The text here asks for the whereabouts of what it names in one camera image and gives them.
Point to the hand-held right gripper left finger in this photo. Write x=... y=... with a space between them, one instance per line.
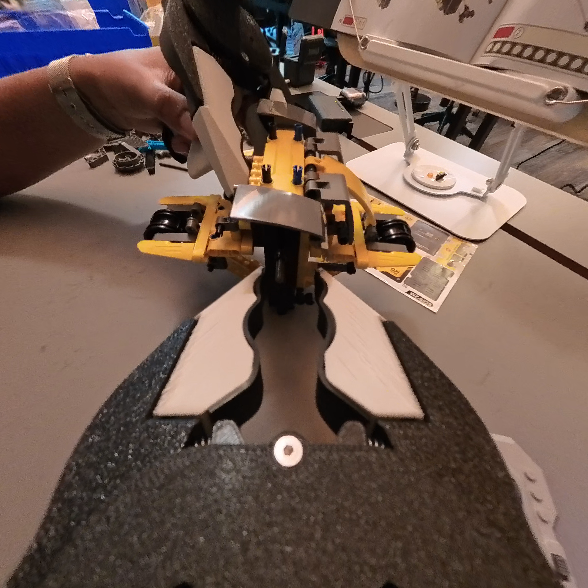
x=216 y=358

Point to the pile of loose building pieces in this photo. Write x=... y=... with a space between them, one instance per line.
x=126 y=158

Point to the blue plastic bin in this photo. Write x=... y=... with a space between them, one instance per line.
x=55 y=46

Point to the person's left hand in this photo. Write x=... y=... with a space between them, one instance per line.
x=133 y=87

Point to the open instruction booklet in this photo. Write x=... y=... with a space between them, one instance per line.
x=413 y=23

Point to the black rectangular pack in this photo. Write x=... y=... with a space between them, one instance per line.
x=333 y=115

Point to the small silver object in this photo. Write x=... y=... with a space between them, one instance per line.
x=353 y=97

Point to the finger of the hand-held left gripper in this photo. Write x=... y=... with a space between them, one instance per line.
x=218 y=147

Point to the black box device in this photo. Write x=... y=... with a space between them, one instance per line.
x=305 y=59

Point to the black office chair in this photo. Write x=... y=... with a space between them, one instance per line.
x=459 y=121

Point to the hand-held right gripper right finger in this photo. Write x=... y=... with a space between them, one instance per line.
x=367 y=363

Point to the person's left forearm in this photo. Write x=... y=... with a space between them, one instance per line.
x=27 y=133

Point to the white book stand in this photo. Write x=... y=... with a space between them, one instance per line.
x=459 y=216

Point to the yellow building block vehicle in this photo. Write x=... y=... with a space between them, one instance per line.
x=280 y=160

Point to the printed sticker sheet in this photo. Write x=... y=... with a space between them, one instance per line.
x=432 y=271

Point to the grey toy battery box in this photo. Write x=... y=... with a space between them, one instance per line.
x=528 y=496

